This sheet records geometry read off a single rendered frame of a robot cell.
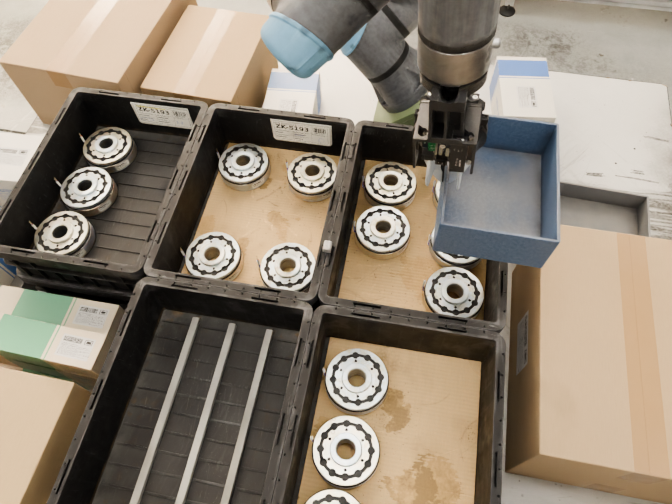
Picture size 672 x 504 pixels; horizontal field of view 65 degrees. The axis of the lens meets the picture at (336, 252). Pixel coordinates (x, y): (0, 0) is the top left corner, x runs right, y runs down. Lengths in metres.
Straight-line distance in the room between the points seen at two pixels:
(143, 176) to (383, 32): 0.58
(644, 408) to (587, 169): 0.65
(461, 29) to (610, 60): 2.35
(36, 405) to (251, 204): 0.51
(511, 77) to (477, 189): 0.64
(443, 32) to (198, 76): 0.86
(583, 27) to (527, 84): 1.61
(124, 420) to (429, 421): 0.50
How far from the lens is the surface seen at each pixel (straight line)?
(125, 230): 1.13
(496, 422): 0.82
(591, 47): 2.89
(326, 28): 0.58
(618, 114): 1.54
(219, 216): 1.08
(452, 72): 0.56
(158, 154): 1.22
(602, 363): 0.93
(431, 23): 0.53
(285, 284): 0.95
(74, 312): 1.09
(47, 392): 0.96
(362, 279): 0.98
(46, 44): 1.47
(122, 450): 0.96
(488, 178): 0.83
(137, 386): 0.98
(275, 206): 1.07
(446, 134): 0.60
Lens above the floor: 1.70
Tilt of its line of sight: 60 degrees down
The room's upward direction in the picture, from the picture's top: 3 degrees counter-clockwise
